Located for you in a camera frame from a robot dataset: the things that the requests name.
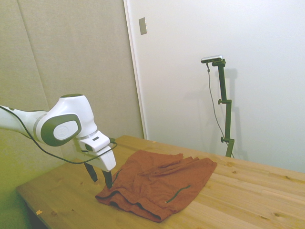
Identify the dark green camera stand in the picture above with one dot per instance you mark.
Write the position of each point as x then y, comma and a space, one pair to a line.
226, 112

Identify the red zippered jacket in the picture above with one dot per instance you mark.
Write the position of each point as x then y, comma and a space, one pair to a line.
157, 183

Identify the silver exterior camera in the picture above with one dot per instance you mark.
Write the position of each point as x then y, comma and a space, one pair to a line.
212, 58

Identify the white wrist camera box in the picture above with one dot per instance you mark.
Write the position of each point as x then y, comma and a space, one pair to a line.
96, 142

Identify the white door frame trim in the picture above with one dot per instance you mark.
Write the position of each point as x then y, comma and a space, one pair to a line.
135, 71

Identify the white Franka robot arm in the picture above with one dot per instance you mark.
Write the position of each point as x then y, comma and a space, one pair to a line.
69, 112

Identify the grey wall switch plate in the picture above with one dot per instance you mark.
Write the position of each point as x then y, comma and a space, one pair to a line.
143, 25

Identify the small orange tape piece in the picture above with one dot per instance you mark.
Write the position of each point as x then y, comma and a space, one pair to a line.
39, 211

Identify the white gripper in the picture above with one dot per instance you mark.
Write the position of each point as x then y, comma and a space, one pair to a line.
106, 160

